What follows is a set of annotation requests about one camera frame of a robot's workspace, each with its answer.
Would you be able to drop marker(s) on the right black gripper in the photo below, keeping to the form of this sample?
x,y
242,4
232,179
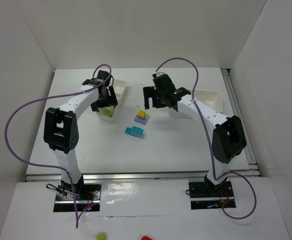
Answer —
x,y
152,97

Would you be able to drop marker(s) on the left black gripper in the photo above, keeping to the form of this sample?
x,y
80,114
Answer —
x,y
105,100

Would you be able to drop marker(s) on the light green lego brick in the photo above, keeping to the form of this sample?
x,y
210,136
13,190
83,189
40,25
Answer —
x,y
108,112

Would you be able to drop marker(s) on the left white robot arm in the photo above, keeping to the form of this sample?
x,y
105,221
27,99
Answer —
x,y
61,131

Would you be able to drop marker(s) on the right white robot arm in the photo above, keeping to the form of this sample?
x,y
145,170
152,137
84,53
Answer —
x,y
225,134

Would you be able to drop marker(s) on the small white container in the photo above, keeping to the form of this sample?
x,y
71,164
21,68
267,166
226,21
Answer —
x,y
120,89

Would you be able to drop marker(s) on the purple lego plate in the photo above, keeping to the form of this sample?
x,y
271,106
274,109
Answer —
x,y
141,121

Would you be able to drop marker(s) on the teal lego brick stack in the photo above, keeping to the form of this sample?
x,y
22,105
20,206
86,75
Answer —
x,y
134,131

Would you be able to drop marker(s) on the green lego foreground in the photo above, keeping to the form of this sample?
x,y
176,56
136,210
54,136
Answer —
x,y
101,236

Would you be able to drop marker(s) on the red object foreground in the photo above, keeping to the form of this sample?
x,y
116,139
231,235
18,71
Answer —
x,y
145,237

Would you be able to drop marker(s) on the aluminium rail front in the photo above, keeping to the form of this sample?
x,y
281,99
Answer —
x,y
122,176

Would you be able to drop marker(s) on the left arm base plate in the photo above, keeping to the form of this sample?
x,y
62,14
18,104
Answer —
x,y
88,201

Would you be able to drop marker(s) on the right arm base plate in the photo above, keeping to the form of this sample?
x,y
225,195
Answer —
x,y
201,199

